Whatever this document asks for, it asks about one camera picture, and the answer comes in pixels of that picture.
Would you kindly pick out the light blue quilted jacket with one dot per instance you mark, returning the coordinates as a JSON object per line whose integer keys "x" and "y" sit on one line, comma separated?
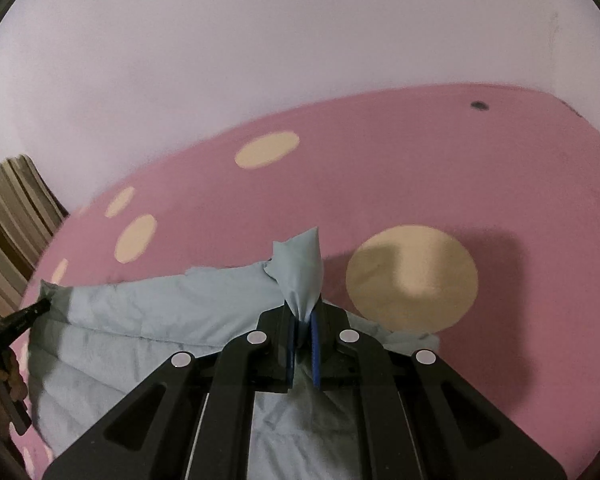
{"x": 130, "y": 310}

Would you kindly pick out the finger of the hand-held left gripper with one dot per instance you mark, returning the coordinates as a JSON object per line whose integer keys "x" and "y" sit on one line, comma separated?
{"x": 25, "y": 316}

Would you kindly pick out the pink polka dot bed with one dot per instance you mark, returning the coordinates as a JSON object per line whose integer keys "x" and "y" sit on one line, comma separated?
{"x": 380, "y": 170}

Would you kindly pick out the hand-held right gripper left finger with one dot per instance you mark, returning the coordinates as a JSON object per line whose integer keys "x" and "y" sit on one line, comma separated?
{"x": 291, "y": 355}

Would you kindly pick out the person's left hand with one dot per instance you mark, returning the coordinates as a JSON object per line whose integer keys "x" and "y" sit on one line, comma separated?
{"x": 16, "y": 382}

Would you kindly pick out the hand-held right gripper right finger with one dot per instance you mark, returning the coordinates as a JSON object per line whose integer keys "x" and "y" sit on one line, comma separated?
{"x": 316, "y": 355}

